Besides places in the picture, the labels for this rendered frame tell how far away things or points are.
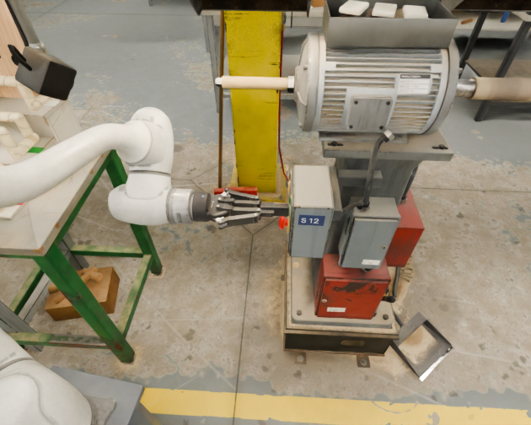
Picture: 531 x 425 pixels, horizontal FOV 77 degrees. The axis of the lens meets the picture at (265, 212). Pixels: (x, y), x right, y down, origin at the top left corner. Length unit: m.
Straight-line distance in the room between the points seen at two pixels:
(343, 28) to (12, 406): 1.02
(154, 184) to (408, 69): 0.67
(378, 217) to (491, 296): 1.33
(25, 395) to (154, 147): 0.56
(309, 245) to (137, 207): 0.44
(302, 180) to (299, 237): 0.15
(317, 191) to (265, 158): 1.42
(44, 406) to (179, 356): 1.04
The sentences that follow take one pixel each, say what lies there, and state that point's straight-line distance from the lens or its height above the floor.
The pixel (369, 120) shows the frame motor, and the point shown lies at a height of 1.23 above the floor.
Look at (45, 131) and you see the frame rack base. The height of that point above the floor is 1.04.
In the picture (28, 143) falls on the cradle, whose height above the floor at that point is 1.05.
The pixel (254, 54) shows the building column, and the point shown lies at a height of 0.99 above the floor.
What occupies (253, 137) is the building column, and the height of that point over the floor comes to 0.50.
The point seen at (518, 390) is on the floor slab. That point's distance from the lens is 2.09.
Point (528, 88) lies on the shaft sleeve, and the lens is 1.16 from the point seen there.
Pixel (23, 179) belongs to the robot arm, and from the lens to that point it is 0.65.
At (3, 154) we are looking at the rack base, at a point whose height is 1.02.
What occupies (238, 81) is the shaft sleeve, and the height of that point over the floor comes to 1.26.
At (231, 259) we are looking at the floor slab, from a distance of 2.07.
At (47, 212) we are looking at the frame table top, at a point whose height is 0.93.
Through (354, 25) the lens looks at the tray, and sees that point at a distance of 0.87.
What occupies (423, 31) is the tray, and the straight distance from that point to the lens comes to 0.92.
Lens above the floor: 1.67
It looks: 46 degrees down
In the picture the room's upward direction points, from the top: straight up
